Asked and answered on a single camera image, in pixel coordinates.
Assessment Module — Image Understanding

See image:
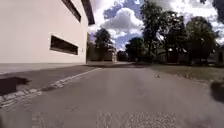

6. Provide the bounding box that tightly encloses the grass area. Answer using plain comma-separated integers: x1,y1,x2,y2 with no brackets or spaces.
145,63,224,83

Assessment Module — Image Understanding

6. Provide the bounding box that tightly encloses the building behind trees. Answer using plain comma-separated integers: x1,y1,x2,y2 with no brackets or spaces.
159,49,192,65

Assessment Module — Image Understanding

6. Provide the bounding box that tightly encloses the large white building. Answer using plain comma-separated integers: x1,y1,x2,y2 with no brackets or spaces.
0,0,96,66

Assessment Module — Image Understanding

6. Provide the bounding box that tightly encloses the grey asphalt road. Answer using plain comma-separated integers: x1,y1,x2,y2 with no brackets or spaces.
0,62,224,128

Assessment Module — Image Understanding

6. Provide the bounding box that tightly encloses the single green tree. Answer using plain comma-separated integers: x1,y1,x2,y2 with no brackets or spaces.
93,27,113,62

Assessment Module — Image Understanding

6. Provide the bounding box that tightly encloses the grey paved side strip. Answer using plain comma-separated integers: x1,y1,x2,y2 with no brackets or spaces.
0,62,102,97

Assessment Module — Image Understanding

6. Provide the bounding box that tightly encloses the low brick building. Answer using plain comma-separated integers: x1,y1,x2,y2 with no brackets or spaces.
86,46,119,63

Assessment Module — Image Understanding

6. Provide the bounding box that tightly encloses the cobblestone strip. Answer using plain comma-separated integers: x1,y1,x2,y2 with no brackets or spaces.
0,67,105,108

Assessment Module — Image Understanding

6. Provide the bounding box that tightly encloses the row of trees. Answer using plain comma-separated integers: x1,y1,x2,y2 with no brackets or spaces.
125,0,224,66

